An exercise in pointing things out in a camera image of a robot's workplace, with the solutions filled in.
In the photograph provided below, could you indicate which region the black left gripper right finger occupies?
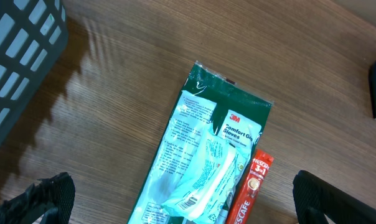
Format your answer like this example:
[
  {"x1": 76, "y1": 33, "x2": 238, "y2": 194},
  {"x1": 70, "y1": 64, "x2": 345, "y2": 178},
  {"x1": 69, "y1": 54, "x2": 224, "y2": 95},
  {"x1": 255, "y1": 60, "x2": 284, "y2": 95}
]
[{"x1": 293, "y1": 170, "x2": 376, "y2": 224}]

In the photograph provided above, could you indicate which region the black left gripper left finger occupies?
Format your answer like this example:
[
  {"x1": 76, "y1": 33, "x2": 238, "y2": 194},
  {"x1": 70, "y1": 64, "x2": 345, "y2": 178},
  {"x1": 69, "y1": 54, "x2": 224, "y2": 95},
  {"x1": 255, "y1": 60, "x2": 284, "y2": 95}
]
[{"x1": 0, "y1": 172, "x2": 75, "y2": 224}]

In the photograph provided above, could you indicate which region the red Nescafe sachet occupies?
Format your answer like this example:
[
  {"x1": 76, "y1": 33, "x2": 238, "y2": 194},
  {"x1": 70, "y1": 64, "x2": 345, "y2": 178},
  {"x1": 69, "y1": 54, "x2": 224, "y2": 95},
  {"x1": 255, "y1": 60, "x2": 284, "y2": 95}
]
[{"x1": 225, "y1": 149, "x2": 274, "y2": 224}]

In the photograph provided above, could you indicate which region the light green wipes packet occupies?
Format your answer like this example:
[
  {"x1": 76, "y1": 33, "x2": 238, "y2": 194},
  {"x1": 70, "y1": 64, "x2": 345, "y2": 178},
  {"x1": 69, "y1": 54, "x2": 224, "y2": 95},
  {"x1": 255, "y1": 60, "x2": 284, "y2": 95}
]
[{"x1": 161, "y1": 131, "x2": 251, "y2": 223}]

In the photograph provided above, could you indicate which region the green 3M gloves package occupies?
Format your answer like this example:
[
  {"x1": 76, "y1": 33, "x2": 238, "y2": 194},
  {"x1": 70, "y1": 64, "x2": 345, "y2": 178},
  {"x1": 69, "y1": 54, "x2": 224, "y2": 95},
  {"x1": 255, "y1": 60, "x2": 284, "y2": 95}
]
[{"x1": 128, "y1": 62, "x2": 273, "y2": 224}]

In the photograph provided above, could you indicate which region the grey plastic shopping basket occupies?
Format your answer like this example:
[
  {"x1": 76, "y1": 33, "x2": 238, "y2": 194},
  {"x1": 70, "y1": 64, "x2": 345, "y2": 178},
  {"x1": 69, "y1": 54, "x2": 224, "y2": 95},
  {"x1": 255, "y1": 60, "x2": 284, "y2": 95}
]
[{"x1": 0, "y1": 0, "x2": 68, "y2": 145}]

